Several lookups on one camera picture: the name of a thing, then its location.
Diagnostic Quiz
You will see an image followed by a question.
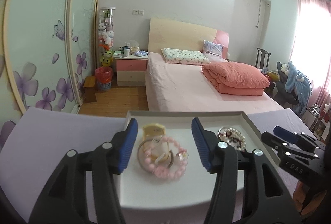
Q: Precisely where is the white wall socket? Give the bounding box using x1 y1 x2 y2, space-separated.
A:
132 9 144 15

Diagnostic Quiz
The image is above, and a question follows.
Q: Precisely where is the lilac patterned pillow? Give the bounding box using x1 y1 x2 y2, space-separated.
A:
203 40 224 58

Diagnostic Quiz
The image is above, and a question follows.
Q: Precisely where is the grey chair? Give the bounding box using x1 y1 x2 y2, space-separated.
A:
274 61 299 107

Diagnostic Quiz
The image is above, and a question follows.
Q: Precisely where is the cream and pink headboard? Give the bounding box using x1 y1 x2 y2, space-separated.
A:
148 18 229 59

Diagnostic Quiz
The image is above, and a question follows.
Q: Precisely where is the small wooden stool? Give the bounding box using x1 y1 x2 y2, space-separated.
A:
83 76 96 103

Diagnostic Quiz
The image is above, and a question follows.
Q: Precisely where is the grey cuff bangle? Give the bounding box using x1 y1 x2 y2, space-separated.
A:
137 136 174 170

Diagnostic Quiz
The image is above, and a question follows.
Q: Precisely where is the red waste basket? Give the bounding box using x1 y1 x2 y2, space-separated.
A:
95 66 113 91

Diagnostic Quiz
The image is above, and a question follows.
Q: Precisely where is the pink bead bracelet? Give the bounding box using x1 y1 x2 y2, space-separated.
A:
139 135 189 180

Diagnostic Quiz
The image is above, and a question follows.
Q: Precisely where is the sliding floral wardrobe door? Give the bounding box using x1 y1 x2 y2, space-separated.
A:
5 0 76 112

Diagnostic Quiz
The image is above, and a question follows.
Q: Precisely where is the folded salmon duvet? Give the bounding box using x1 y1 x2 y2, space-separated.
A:
202 61 270 96

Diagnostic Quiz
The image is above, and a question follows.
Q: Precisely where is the bed with pink sheet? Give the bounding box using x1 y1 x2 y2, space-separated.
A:
145 52 283 114

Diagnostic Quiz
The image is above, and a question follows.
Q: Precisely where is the blue plush garment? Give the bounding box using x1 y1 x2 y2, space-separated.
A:
285 61 313 116

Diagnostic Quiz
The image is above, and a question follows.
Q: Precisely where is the dark red bead necklace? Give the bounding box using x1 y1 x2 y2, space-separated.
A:
217 127 245 148

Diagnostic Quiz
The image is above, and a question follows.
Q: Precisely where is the grey cardboard tray box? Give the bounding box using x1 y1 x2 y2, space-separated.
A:
117 111 279 223

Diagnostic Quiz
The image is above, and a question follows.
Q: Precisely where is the cream watch band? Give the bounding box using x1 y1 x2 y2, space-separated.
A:
142 123 170 163

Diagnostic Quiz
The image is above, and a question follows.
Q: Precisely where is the clear tube of plush toys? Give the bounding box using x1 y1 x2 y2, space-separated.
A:
98 7 116 67

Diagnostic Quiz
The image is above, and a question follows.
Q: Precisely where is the pink curtain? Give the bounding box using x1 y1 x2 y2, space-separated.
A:
290 0 330 109

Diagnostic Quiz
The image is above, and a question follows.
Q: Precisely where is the white pearl bracelet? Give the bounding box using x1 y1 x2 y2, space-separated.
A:
219 127 246 149

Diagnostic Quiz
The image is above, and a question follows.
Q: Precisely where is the floral white pillow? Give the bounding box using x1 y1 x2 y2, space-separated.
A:
161 48 210 65

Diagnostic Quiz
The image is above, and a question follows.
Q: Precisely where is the dark wooden chair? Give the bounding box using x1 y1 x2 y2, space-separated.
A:
255 47 271 69

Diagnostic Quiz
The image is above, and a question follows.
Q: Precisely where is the pink bedside cabinet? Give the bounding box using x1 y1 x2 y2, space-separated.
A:
114 55 148 87

